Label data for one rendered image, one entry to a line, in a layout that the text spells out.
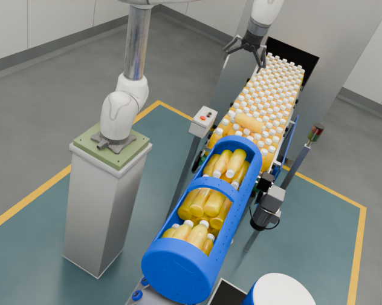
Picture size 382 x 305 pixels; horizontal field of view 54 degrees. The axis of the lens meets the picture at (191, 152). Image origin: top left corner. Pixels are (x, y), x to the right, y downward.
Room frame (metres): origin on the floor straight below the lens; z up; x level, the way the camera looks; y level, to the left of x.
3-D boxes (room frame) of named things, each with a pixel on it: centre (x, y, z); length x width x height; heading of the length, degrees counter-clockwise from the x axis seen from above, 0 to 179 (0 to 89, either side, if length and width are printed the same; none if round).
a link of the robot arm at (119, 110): (1.55, 0.41, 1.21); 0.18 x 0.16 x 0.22; 179
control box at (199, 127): (1.98, -0.01, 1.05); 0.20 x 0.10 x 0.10; 170
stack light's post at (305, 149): (2.04, -0.68, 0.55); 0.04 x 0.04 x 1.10; 80
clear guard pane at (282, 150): (2.30, -0.63, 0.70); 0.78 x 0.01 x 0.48; 170
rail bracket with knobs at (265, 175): (1.74, -0.46, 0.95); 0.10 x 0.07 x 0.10; 80
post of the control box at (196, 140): (1.98, -0.01, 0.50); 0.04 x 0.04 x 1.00; 80
